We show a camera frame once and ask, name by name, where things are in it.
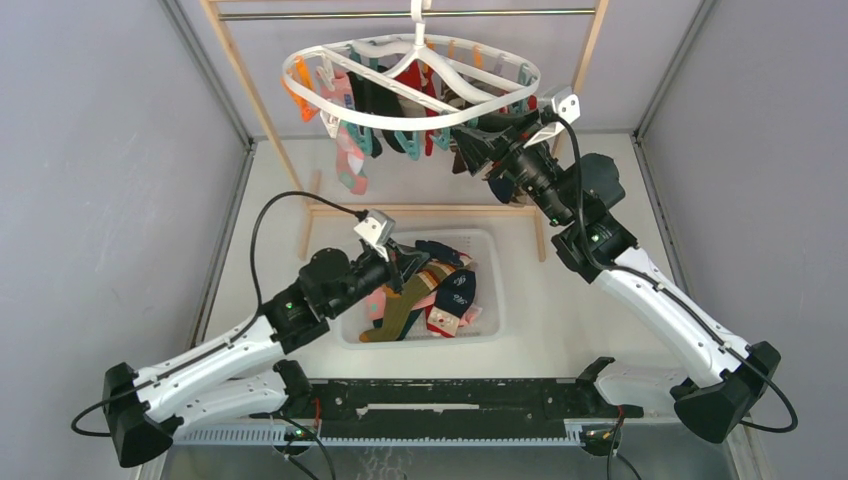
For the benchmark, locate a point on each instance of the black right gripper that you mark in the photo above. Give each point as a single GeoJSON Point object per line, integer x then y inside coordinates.
{"type": "Point", "coordinates": [480, 148]}

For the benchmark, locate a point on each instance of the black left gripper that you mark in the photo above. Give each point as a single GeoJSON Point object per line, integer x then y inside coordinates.
{"type": "Point", "coordinates": [406, 264]}

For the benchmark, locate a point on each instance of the olive sock orange heel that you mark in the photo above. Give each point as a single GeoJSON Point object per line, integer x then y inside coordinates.
{"type": "Point", "coordinates": [399, 314]}

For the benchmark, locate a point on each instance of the navy sock white lettering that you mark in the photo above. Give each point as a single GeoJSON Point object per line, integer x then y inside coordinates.
{"type": "Point", "coordinates": [454, 297]}

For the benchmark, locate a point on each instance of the navy sock striped cuff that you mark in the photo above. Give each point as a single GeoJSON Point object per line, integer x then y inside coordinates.
{"type": "Point", "coordinates": [444, 253]}

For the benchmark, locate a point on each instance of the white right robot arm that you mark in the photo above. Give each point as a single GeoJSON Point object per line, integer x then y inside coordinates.
{"type": "Point", "coordinates": [720, 376]}

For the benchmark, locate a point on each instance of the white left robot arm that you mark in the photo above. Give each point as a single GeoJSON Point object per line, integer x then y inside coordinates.
{"type": "Point", "coordinates": [147, 409]}

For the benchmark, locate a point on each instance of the white round clip hanger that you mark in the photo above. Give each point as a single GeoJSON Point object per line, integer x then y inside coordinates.
{"type": "Point", "coordinates": [450, 80]}

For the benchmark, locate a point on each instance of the white plastic basket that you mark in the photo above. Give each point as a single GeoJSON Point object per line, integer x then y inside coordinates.
{"type": "Point", "coordinates": [485, 319]}

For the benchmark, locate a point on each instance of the metal hanging rod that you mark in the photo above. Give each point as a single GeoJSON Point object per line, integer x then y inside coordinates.
{"type": "Point", "coordinates": [233, 17]}

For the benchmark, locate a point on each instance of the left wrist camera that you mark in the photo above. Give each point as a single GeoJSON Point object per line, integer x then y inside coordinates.
{"type": "Point", "coordinates": [375, 229]}

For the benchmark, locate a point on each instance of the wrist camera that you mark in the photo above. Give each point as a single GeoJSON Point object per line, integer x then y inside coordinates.
{"type": "Point", "coordinates": [557, 109]}
{"type": "Point", "coordinates": [375, 229]}

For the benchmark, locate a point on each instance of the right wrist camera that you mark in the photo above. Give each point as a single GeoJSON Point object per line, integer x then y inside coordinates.
{"type": "Point", "coordinates": [557, 109]}

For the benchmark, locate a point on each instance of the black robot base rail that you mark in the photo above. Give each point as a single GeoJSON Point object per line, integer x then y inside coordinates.
{"type": "Point", "coordinates": [446, 410]}

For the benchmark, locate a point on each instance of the wooden hanging rack frame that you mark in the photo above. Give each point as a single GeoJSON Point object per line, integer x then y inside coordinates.
{"type": "Point", "coordinates": [228, 43]}

